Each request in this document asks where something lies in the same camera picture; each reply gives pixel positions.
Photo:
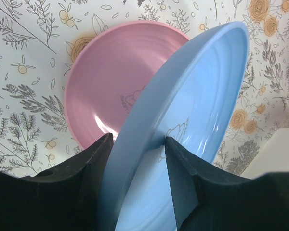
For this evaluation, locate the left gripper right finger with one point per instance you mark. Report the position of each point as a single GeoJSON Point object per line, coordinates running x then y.
{"type": "Point", "coordinates": [207, 198]}

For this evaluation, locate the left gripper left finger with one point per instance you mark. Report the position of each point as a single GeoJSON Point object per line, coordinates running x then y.
{"type": "Point", "coordinates": [62, 198]}

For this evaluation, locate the blue plate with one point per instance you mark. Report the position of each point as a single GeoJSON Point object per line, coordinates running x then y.
{"type": "Point", "coordinates": [191, 99]}

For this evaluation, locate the white plastic bin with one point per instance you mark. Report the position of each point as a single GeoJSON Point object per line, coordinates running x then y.
{"type": "Point", "coordinates": [272, 157]}

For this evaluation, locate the pink plate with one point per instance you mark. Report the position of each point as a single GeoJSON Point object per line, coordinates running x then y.
{"type": "Point", "coordinates": [110, 73]}

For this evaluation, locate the floral table mat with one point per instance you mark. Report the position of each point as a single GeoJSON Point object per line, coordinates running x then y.
{"type": "Point", "coordinates": [40, 39]}

